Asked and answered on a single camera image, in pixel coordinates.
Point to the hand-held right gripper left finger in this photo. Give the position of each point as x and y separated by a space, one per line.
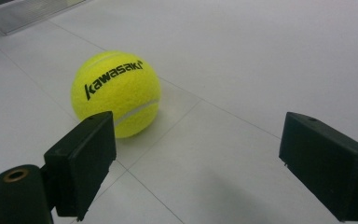
80 165

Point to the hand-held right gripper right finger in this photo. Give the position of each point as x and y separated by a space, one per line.
332 168

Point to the clear plastic container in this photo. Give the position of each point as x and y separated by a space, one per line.
18 15

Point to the yellow tennis ball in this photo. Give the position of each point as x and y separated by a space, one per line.
115 93

